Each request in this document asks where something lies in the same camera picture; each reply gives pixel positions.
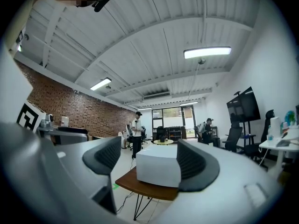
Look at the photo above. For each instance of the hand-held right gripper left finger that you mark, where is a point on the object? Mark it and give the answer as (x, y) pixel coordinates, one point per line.
(70, 183)

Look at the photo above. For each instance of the white desk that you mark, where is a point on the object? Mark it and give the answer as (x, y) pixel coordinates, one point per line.
(280, 148)

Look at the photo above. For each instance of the brown wooden table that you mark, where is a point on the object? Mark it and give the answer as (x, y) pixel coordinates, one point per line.
(149, 191)

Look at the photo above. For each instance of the clear plastic bottle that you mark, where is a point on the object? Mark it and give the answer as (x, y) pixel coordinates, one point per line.
(270, 135)

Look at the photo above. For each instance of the white backpack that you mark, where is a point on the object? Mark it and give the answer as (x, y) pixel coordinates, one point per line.
(201, 127)

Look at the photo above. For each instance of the long ceiling light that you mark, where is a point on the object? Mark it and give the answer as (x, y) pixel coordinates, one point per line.
(208, 52)
(188, 103)
(101, 83)
(144, 108)

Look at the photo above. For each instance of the ceiling air conditioner vent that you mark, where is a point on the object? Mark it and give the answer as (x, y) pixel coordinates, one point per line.
(156, 95)

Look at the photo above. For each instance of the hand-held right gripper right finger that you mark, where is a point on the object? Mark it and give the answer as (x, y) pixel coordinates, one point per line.
(222, 195)

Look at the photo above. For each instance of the black television screen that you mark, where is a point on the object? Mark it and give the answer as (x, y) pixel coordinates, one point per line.
(243, 106)

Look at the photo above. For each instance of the black pot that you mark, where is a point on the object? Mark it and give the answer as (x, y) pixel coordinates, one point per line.
(162, 138)

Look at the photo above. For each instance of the round ceiling sensor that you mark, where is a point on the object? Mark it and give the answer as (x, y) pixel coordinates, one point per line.
(201, 61)

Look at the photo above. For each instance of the teal plastic bag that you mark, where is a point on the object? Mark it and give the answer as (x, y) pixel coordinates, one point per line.
(290, 118)

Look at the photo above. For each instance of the large black-framed glass window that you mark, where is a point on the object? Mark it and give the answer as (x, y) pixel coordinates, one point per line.
(172, 118)

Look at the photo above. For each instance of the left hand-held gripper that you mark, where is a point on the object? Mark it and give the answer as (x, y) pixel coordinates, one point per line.
(29, 116)

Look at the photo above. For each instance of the black television stand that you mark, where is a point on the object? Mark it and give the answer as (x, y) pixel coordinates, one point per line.
(247, 132)

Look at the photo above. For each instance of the open shelf cabinet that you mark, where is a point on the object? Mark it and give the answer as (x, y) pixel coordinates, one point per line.
(175, 133)

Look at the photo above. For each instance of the round light wooden table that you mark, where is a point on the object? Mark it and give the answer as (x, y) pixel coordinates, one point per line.
(163, 142)

